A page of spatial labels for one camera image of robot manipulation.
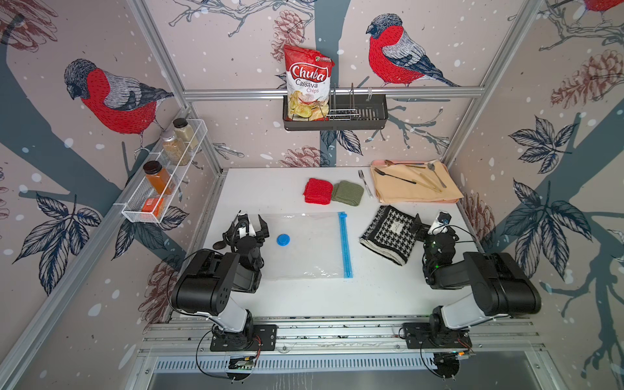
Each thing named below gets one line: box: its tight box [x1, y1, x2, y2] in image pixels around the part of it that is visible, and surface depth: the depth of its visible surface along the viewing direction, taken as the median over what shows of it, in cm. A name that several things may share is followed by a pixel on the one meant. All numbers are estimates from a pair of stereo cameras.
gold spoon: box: [384, 159, 425, 167], surface depth 125 cm
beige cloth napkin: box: [370, 160, 464, 204], surface depth 118 cm
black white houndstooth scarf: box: [359, 204, 417, 267], surface depth 94 cm
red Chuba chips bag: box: [283, 45, 336, 122], surface depth 81 cm
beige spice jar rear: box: [173, 117, 200, 150], surface depth 81 cm
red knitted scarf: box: [302, 177, 334, 205], surface depth 109 cm
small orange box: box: [141, 197, 165, 218], surface depth 68 cm
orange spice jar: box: [143, 160, 174, 196], surface depth 69 cm
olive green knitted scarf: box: [331, 180, 364, 207], surface depth 109 cm
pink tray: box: [371, 159, 426, 168], surface depth 125 cm
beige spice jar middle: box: [160, 130, 191, 166], surface depth 77 cm
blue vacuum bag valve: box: [276, 233, 291, 247], surface depth 97 cm
